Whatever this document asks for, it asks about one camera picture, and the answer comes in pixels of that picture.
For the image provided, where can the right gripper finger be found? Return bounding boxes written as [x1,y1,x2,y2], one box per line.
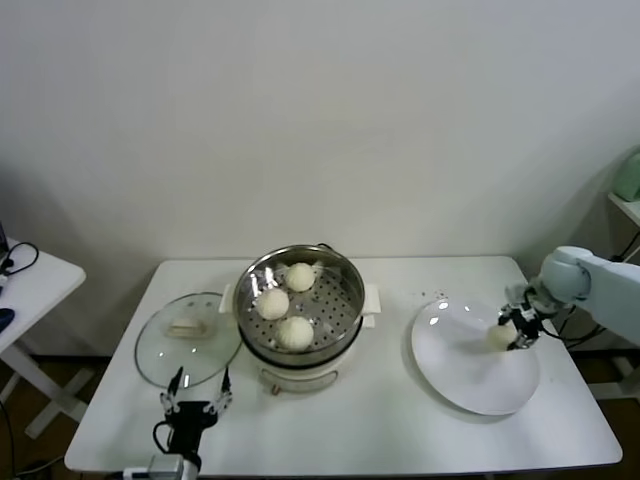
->
[507,327,539,351]
[497,305,524,329]

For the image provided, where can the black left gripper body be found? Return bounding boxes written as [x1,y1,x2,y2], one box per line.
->
[162,401,221,454]

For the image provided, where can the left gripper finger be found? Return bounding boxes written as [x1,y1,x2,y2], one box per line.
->
[159,366,184,416]
[207,367,234,416]

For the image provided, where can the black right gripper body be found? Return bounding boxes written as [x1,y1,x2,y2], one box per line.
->
[519,299,546,336]

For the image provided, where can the white steamed baozi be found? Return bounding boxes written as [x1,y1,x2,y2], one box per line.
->
[255,288,291,321]
[284,262,317,293]
[275,315,315,352]
[487,323,516,351]

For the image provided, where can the round glass pot lid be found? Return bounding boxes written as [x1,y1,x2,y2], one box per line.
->
[135,292,245,389]

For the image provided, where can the perforated steel steamer basket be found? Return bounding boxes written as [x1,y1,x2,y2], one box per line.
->
[234,244,367,354]

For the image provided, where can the large white plate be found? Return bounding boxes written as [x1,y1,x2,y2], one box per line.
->
[410,298,542,416]

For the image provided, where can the white shelf stand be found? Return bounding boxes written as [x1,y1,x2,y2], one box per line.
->
[607,192,640,261]

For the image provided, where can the white side table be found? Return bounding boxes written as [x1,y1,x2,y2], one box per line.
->
[0,234,88,439]

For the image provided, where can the pale green appliance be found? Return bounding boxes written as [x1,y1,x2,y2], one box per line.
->
[613,152,640,201]

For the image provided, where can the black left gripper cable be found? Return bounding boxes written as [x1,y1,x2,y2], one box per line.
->
[152,420,174,454]

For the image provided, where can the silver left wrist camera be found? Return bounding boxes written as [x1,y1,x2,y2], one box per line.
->
[122,453,186,479]

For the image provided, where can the black looped cable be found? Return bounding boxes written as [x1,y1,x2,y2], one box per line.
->
[0,241,40,275]

